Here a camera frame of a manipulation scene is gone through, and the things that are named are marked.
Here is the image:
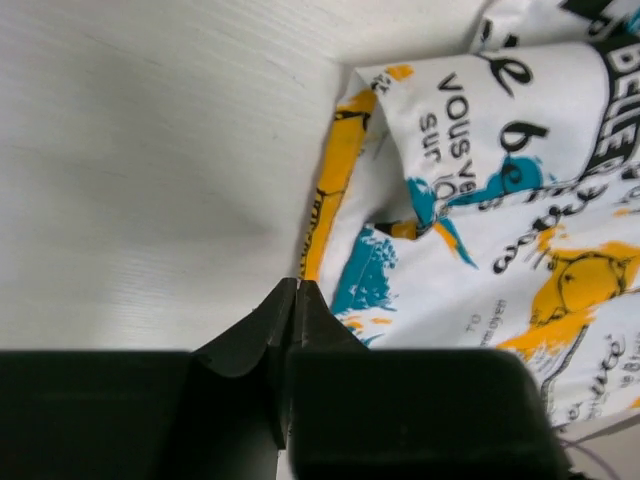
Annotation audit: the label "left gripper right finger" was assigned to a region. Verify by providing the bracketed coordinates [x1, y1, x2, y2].
[287, 281, 570, 479]

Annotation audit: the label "white yellow teal printed shorts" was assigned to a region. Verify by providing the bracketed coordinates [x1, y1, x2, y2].
[299, 1, 639, 426]

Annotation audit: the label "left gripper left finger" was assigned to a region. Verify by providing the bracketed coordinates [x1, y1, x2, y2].
[1, 278, 297, 479]

